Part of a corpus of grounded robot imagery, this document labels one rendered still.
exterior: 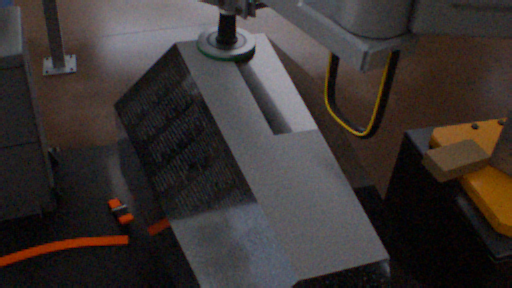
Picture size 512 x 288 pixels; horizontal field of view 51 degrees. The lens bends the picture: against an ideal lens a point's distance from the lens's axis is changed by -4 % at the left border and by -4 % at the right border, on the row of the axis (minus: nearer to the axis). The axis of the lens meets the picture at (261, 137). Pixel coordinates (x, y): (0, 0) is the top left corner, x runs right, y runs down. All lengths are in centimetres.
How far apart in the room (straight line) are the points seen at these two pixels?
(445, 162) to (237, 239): 71
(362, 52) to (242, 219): 54
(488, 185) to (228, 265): 87
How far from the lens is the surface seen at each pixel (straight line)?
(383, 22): 137
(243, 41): 210
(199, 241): 159
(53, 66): 365
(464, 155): 187
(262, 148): 165
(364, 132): 157
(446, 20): 143
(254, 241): 146
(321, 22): 146
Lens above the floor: 194
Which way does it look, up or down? 39 degrees down
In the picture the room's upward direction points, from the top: 6 degrees clockwise
